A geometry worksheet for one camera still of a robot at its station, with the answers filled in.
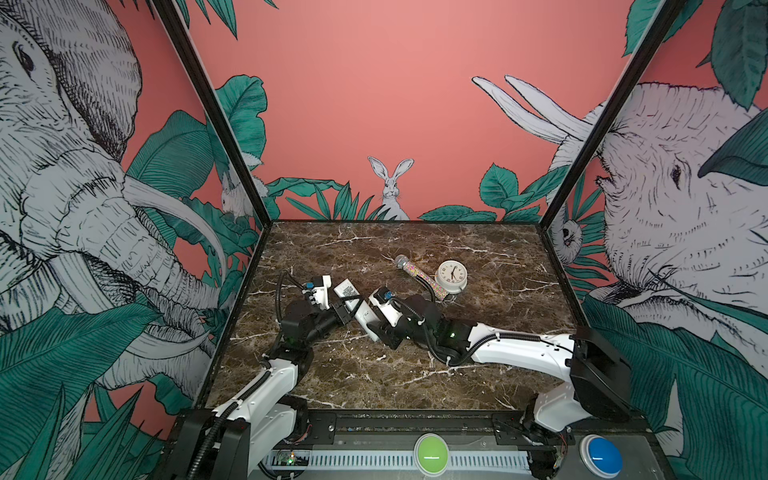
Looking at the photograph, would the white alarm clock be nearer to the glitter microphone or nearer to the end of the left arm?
the glitter microphone

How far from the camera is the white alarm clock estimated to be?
3.28ft

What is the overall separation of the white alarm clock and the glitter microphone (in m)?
0.01

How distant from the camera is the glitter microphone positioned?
100 centimetres
